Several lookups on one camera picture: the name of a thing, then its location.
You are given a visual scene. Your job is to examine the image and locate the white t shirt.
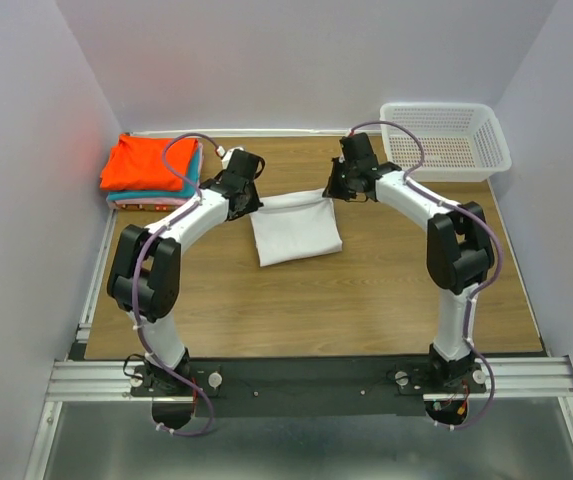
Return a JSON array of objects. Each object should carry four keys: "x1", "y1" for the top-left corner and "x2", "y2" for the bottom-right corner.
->
[{"x1": 250, "y1": 189, "x2": 343, "y2": 267}]

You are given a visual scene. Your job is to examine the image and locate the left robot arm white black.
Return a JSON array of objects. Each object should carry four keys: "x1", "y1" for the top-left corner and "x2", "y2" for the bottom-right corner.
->
[{"x1": 107, "y1": 149, "x2": 265, "y2": 395}]

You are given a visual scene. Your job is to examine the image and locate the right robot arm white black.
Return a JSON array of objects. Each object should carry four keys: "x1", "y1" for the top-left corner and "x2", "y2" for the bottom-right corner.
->
[{"x1": 323, "y1": 133, "x2": 495, "y2": 392}]

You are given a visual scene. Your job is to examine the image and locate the teal folded t shirt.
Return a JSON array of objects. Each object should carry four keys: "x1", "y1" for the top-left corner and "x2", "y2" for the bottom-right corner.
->
[{"x1": 106, "y1": 145, "x2": 203, "y2": 204}]

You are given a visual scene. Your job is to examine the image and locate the pink folded t shirt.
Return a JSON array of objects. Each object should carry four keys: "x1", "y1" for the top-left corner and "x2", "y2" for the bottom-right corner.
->
[{"x1": 107, "y1": 144, "x2": 206, "y2": 213}]

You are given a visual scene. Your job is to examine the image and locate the orange folded t shirt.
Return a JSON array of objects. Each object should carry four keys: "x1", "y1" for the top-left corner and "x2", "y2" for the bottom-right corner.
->
[{"x1": 99, "y1": 134, "x2": 184, "y2": 192}]

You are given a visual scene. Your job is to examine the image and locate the white plastic basket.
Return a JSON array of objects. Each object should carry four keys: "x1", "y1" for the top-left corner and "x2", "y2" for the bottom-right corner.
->
[{"x1": 380, "y1": 102, "x2": 512, "y2": 182}]

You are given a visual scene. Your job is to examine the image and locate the white back edge strip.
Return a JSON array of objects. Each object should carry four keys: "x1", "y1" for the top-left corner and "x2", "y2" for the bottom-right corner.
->
[{"x1": 130, "y1": 127, "x2": 383, "y2": 138}]

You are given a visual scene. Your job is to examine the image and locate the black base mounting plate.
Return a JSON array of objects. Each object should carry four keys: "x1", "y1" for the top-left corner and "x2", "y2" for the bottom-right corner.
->
[{"x1": 122, "y1": 355, "x2": 487, "y2": 427}]

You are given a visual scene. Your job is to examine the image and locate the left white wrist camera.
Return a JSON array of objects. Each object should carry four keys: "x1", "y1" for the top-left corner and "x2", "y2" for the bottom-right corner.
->
[{"x1": 215, "y1": 146, "x2": 245, "y2": 169}]

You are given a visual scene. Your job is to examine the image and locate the aluminium frame rail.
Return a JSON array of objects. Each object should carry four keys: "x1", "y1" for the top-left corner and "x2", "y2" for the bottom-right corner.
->
[{"x1": 28, "y1": 206, "x2": 573, "y2": 479}]

